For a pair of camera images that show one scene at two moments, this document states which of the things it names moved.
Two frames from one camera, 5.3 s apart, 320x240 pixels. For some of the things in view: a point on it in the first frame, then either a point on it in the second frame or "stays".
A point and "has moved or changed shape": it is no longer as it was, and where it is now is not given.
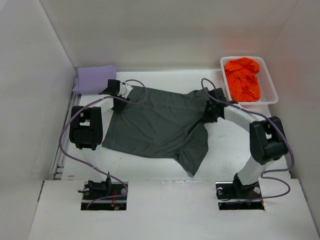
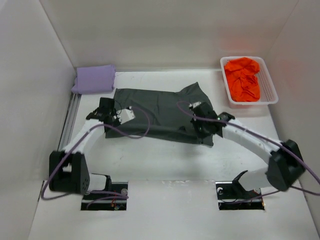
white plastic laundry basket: x=247 y=80 stays
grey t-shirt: x=154 y=122 has moved or changed shape
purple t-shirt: x=94 y=79 stays
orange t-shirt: x=242 y=74 stays
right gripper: x=206 y=117 to x=201 y=135
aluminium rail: x=58 y=172 stays
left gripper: x=120 y=108 to x=114 y=113
